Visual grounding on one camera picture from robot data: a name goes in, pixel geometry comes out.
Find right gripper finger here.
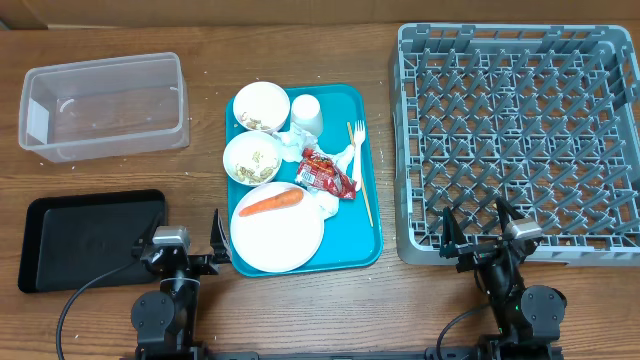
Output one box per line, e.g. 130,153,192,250
439,207,467,258
495,197,524,232

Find orange carrot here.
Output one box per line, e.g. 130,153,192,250
239,188,304,217

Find white bowl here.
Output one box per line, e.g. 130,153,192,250
223,131,282,187

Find red snack wrapper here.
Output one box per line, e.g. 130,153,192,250
295,148,356,200

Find pink bowl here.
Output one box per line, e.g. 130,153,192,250
232,81,291,134

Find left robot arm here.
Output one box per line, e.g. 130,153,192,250
131,211,231,359

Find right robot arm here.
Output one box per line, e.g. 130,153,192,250
434,197,567,360

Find grey dishwasher rack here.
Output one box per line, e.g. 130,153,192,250
390,23,639,266

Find white round plate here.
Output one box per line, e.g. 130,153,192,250
230,182,325,276

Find black plastic tray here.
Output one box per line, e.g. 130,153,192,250
17,189,168,293

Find teal serving tray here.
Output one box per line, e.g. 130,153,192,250
224,83,385,278

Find crumpled white napkin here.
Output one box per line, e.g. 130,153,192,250
272,124,354,219

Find white plastic fork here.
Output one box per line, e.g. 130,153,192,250
352,120,366,191

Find wooden chopstick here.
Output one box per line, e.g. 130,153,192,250
348,120,373,225

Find clear plastic bin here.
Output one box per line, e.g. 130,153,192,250
18,52,190,163

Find white plastic cup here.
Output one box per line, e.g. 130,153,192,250
291,94,323,137

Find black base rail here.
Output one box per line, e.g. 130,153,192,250
200,346,488,360

